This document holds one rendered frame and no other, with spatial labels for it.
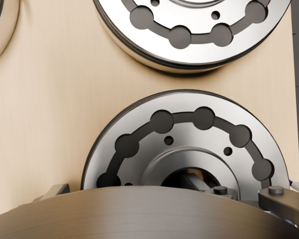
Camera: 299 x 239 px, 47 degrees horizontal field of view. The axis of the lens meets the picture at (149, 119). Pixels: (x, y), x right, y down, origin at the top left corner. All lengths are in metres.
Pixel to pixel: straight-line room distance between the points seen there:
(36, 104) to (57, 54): 0.03
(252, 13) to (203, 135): 0.06
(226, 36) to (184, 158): 0.06
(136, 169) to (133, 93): 0.05
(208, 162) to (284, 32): 0.09
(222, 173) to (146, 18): 0.08
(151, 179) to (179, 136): 0.02
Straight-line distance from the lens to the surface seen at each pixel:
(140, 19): 0.17
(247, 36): 0.17
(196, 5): 0.17
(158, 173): 0.16
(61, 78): 0.19
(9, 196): 0.21
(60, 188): 0.16
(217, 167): 0.16
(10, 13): 0.19
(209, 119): 0.17
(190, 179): 0.16
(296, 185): 0.18
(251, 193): 0.18
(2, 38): 0.19
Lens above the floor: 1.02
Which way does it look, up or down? 85 degrees down
